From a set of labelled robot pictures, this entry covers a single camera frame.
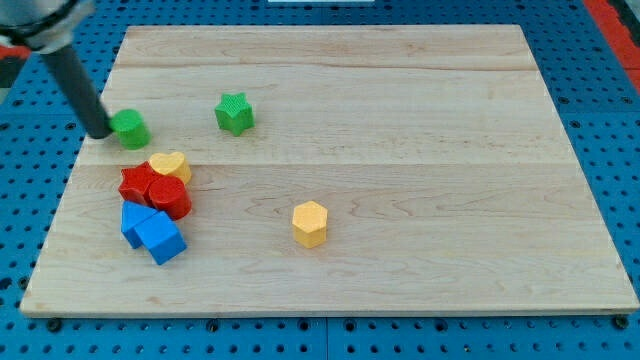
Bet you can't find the red cylinder block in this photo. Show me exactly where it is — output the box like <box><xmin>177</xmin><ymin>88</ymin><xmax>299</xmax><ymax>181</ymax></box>
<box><xmin>148</xmin><ymin>176</ymin><xmax>192</xmax><ymax>220</ymax></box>

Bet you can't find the blue cube block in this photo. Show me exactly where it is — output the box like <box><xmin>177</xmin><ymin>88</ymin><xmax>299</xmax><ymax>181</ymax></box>
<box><xmin>134</xmin><ymin>211</ymin><xmax>187</xmax><ymax>265</ymax></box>

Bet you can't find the blue triangle block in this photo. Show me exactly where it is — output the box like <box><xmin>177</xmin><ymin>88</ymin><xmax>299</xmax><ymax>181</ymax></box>
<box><xmin>121</xmin><ymin>200</ymin><xmax>157</xmax><ymax>249</ymax></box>

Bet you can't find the yellow hexagon block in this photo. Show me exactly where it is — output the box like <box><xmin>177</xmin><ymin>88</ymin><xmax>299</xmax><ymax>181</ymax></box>
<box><xmin>292</xmin><ymin>201</ymin><xmax>328</xmax><ymax>249</ymax></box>

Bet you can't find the light wooden board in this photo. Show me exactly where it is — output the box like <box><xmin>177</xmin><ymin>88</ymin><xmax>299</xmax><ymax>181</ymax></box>
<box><xmin>20</xmin><ymin>25</ymin><xmax>639</xmax><ymax>318</ymax></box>

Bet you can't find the green star block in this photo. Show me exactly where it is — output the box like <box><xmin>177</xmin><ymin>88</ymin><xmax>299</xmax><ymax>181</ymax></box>
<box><xmin>214</xmin><ymin>92</ymin><xmax>255</xmax><ymax>137</ymax></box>

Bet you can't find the red star block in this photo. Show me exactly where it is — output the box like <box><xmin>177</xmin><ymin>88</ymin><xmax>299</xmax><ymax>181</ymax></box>
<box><xmin>118</xmin><ymin>162</ymin><xmax>161</xmax><ymax>206</ymax></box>

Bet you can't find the green cylinder block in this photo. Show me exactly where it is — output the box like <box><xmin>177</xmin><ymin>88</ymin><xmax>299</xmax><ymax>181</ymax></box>
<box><xmin>109</xmin><ymin>109</ymin><xmax>151</xmax><ymax>150</ymax></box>

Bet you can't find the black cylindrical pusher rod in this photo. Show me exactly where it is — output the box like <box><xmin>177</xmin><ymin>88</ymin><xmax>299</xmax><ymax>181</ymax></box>
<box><xmin>41</xmin><ymin>45</ymin><xmax>112</xmax><ymax>139</ymax></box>

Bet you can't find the yellow heart block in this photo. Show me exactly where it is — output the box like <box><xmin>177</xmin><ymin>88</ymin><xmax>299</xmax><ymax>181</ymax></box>
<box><xmin>148</xmin><ymin>152</ymin><xmax>192</xmax><ymax>184</ymax></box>

